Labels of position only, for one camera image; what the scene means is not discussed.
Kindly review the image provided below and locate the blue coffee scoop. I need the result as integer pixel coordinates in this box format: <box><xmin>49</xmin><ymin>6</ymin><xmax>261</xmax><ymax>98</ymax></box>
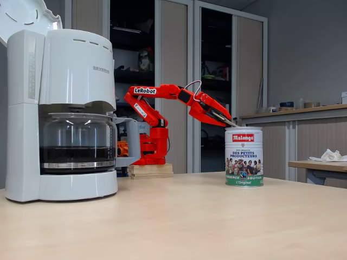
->
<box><xmin>213</xmin><ymin>110</ymin><xmax>240</xmax><ymax>128</ymax></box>

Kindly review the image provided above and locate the Malongo coffee tin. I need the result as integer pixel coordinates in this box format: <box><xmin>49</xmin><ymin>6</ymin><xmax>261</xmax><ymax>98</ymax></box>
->
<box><xmin>224</xmin><ymin>126</ymin><xmax>264</xmax><ymax>187</ymax></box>

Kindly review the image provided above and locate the white drip coffee maker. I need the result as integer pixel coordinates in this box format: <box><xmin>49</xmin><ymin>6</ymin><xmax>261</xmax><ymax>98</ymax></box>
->
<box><xmin>0</xmin><ymin>0</ymin><xmax>119</xmax><ymax>203</ymax></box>

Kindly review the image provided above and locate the grey tall shutter cabinet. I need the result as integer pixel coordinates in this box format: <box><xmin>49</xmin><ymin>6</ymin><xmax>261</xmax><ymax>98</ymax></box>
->
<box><xmin>65</xmin><ymin>0</ymin><xmax>195</xmax><ymax>174</ymax></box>
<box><xmin>192</xmin><ymin>0</ymin><xmax>269</xmax><ymax>174</ymax></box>

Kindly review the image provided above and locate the green printed box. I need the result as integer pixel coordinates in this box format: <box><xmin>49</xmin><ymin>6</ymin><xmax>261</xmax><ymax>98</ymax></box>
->
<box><xmin>138</xmin><ymin>50</ymin><xmax>153</xmax><ymax>72</ymax></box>

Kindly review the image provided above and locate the wooden base block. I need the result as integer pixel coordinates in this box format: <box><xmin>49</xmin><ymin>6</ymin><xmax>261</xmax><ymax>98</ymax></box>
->
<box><xmin>127</xmin><ymin>163</ymin><xmax>174</xmax><ymax>180</ymax></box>

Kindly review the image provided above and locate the orange clamp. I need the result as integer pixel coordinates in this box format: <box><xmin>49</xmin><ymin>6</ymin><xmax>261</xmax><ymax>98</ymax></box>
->
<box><xmin>117</xmin><ymin>140</ymin><xmax>130</xmax><ymax>158</ymax></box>

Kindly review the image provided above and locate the low grey sideboard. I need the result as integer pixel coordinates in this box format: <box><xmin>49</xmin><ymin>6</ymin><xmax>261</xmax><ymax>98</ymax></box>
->
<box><xmin>240</xmin><ymin>104</ymin><xmax>347</xmax><ymax>189</ymax></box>

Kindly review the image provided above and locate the small side table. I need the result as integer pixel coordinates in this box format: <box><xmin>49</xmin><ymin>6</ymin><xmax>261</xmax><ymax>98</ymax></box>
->
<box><xmin>287</xmin><ymin>160</ymin><xmax>347</xmax><ymax>187</ymax></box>

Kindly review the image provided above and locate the white looped servo cable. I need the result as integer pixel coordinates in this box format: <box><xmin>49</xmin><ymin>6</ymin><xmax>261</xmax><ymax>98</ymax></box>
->
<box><xmin>184</xmin><ymin>80</ymin><xmax>203</xmax><ymax>103</ymax></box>

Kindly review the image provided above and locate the glass carafe grey handle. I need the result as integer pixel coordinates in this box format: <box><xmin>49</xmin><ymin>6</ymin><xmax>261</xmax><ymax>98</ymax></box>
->
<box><xmin>39</xmin><ymin>112</ymin><xmax>142</xmax><ymax>174</ymax></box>

